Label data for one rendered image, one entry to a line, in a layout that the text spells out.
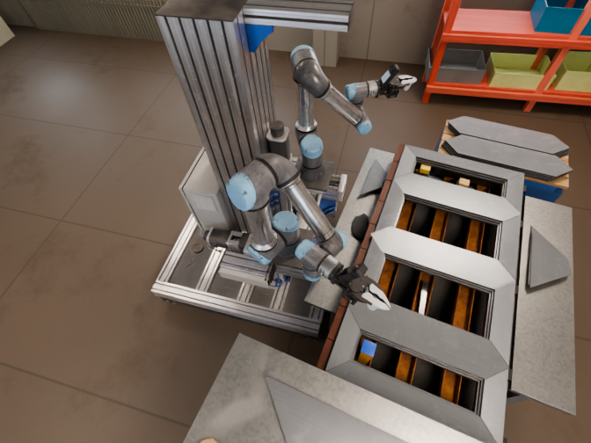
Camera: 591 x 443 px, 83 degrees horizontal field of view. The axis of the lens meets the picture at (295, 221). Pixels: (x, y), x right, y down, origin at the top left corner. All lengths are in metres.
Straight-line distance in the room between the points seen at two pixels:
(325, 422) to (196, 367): 1.43
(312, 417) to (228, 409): 0.32
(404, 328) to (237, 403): 0.82
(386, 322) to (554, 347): 0.82
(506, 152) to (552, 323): 1.10
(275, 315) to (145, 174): 2.12
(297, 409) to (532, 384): 1.11
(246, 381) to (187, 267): 1.42
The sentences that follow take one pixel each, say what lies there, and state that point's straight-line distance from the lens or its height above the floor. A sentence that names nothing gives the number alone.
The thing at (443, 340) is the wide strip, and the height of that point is 0.85.
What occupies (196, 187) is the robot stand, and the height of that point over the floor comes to 1.23.
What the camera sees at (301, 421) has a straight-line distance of 1.40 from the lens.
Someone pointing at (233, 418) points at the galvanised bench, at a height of 1.05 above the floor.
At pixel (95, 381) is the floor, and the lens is 2.93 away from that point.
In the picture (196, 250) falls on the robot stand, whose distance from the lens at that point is 2.75.
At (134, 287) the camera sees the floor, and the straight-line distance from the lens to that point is 3.05.
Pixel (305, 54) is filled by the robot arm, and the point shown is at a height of 1.68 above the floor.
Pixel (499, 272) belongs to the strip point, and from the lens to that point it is 2.03.
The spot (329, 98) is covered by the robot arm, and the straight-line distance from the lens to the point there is 1.59.
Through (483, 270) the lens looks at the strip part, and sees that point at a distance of 2.00.
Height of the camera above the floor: 2.47
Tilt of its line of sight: 56 degrees down
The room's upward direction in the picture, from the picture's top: 5 degrees counter-clockwise
